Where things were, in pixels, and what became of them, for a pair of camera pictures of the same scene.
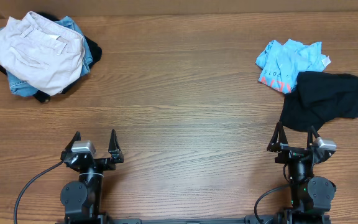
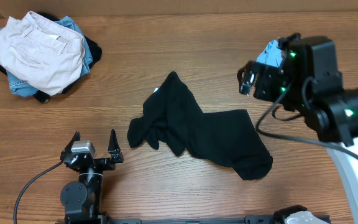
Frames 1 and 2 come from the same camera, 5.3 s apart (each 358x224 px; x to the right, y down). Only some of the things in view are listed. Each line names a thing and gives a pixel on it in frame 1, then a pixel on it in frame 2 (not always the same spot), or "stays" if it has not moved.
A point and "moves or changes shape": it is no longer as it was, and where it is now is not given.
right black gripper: x=295 y=151 → x=260 y=79
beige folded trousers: x=40 y=53 stays
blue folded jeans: x=22 y=89 stays
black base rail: x=292 y=219 stays
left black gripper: x=109 y=163 stays
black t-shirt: x=317 y=98 moves or changes shape
